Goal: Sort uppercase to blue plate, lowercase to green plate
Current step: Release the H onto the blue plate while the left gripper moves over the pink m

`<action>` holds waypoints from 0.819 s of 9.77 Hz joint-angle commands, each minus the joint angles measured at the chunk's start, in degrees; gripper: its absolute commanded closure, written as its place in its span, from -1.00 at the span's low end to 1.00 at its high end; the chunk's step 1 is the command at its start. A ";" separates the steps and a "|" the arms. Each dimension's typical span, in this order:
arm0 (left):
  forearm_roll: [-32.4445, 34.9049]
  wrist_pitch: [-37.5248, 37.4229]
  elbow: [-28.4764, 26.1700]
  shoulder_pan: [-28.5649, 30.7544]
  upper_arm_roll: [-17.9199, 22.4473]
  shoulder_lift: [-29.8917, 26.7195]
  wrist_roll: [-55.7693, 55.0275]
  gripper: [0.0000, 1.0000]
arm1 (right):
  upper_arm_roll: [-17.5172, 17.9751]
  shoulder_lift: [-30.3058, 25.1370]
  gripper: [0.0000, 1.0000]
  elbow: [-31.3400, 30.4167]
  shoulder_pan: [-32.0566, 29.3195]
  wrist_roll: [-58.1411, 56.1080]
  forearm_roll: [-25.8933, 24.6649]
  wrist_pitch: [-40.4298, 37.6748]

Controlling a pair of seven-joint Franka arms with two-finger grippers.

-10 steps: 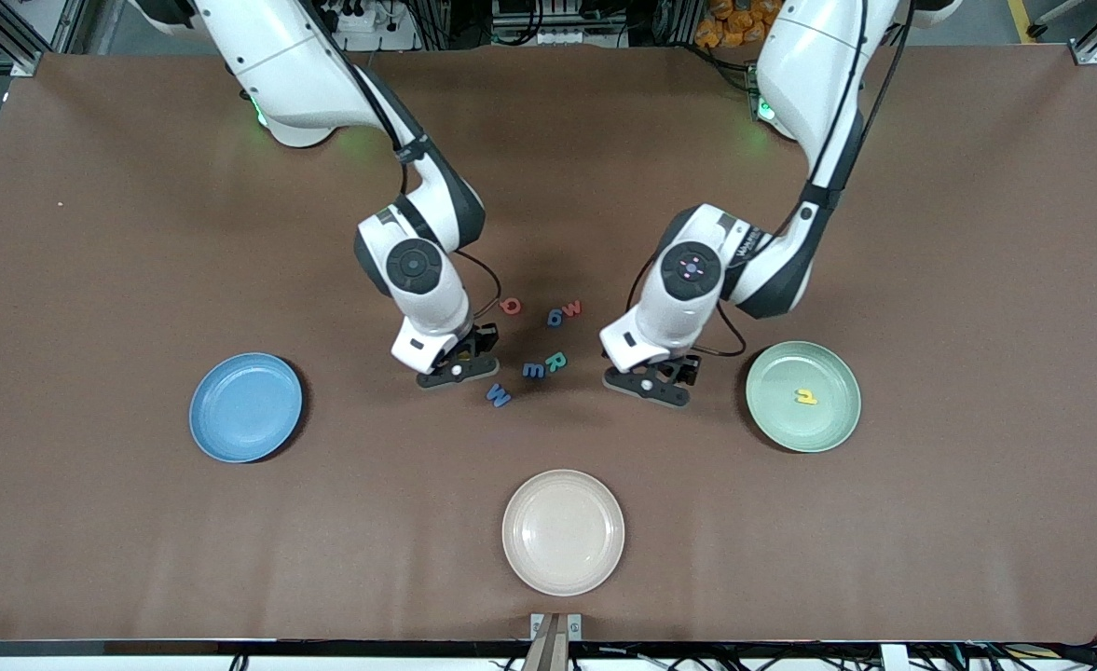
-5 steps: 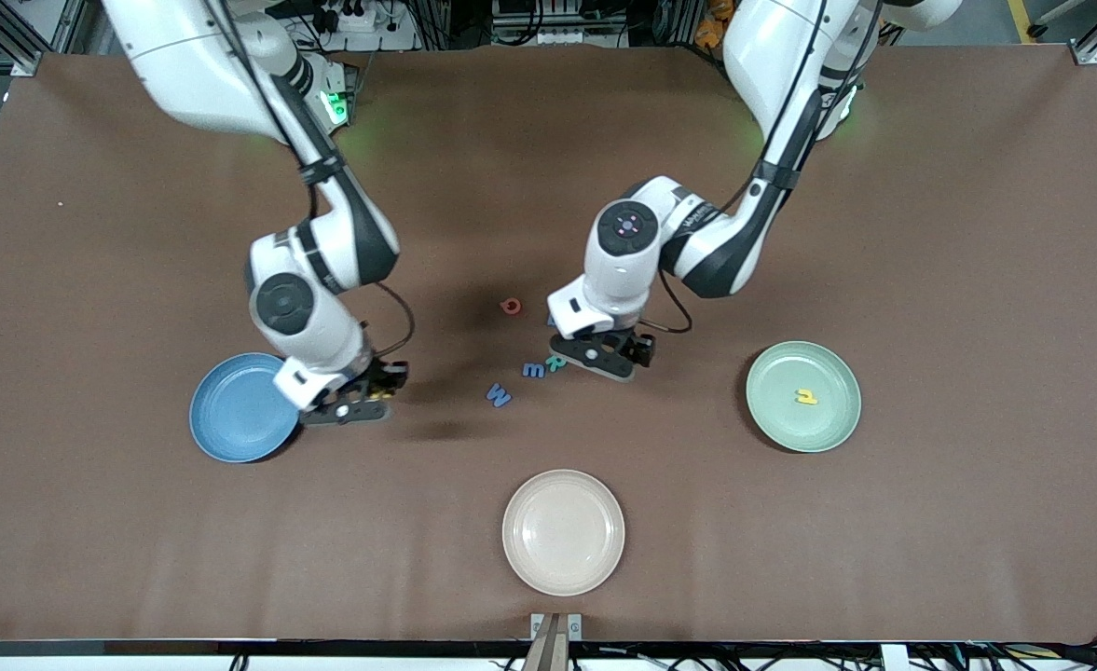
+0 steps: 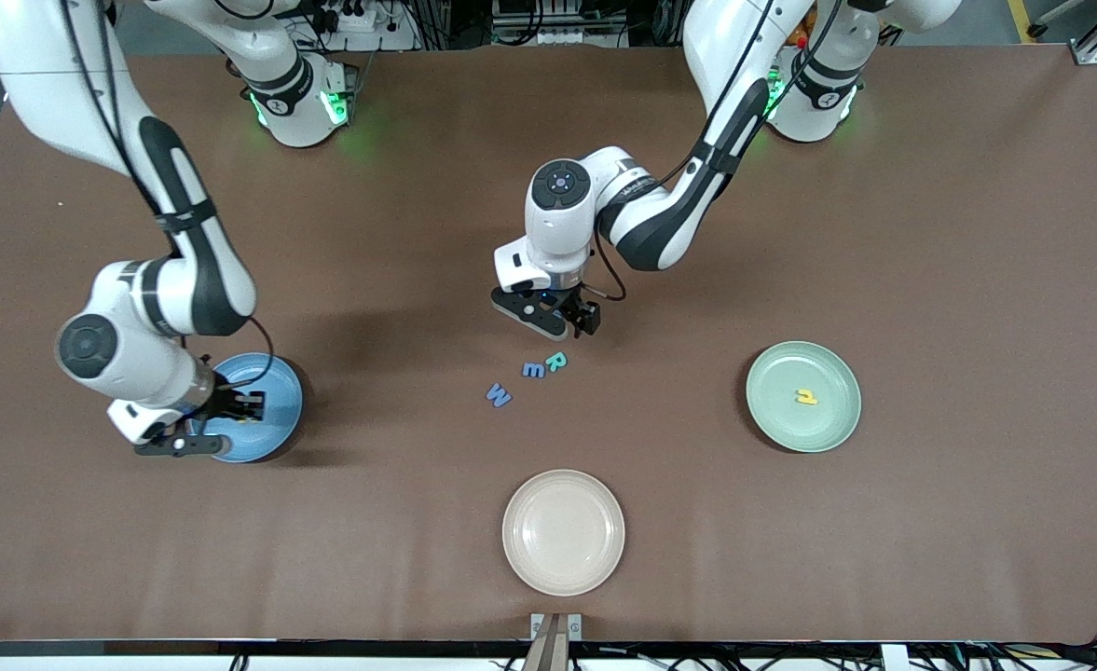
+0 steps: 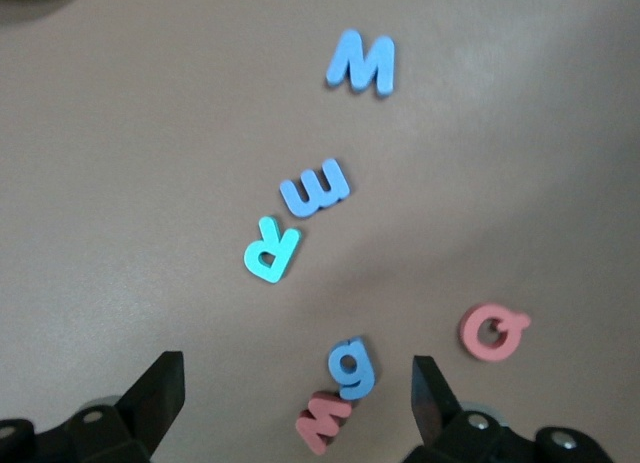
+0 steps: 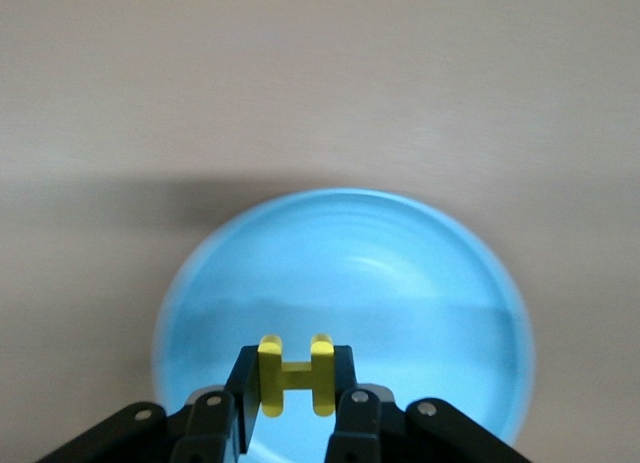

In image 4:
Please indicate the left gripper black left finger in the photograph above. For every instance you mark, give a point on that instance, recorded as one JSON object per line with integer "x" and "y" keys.
{"x": 135, "y": 423}

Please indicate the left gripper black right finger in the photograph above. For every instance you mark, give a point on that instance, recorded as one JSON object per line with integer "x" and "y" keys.
{"x": 450, "y": 433}

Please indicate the red foam letter w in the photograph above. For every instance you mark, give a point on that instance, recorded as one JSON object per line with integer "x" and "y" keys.
{"x": 315, "y": 423}

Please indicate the blue uppercase foam letter M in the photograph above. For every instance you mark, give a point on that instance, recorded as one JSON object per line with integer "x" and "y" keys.
{"x": 385, "y": 68}

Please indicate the blue lowercase foam letter m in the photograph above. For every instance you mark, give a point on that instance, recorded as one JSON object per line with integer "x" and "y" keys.
{"x": 295, "y": 195}

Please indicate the red foam letter Q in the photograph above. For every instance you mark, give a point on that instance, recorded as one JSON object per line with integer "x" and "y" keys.
{"x": 470, "y": 333}

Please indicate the blue foam letter g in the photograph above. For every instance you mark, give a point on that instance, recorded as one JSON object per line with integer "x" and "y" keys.
{"x": 365, "y": 373}

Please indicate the teal foam letter R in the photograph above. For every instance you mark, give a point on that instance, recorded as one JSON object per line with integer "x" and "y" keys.
{"x": 282, "y": 255}

